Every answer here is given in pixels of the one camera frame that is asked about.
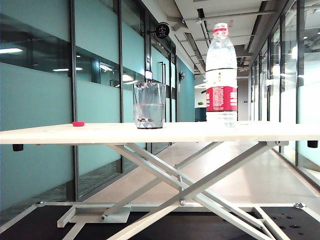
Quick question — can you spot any clear water bottle red label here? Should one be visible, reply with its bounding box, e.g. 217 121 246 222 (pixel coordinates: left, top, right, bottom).
205 22 239 128

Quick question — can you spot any clear faceted glass cup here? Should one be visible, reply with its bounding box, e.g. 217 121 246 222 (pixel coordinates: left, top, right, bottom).
132 81 167 130

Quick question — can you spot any dark counter in background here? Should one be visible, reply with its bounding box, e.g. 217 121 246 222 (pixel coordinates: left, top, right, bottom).
194 107 207 123

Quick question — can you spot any round black hanging sign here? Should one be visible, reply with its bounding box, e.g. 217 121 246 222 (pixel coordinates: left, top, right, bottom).
146 22 171 39

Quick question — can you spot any black base platform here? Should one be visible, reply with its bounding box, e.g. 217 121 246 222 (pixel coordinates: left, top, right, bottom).
0 204 320 240

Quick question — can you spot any white scissor lift table frame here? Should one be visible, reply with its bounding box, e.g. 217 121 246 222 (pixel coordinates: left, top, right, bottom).
0 140 320 240

